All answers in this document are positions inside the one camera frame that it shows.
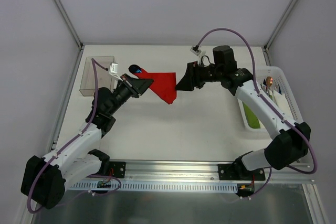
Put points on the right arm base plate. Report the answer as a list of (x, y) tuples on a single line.
[(233, 172)]

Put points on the copper spoon in basket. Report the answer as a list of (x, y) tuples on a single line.
[(269, 82)]

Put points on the aluminium front rail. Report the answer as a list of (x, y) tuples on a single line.
[(199, 172)]

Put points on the red paper napkin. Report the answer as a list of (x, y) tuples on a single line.
[(163, 86)]

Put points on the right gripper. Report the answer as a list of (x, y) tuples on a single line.
[(193, 74)]

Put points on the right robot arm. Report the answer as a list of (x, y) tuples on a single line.
[(289, 138)]

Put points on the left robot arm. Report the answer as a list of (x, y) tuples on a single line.
[(47, 178)]

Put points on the white plastic basket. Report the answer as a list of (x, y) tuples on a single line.
[(288, 90)]

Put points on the clear plastic box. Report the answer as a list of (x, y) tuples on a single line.
[(87, 87)]

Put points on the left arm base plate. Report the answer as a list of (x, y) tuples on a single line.
[(116, 169)]

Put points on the iridescent purple spoon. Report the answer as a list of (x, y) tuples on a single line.
[(135, 69)]

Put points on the white slotted cable duct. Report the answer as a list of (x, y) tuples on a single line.
[(157, 186)]

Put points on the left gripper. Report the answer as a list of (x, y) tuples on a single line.
[(131, 86)]

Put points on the right white napkin rolls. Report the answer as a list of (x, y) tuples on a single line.
[(281, 102)]

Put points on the left green napkin roll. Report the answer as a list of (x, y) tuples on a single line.
[(252, 121)]

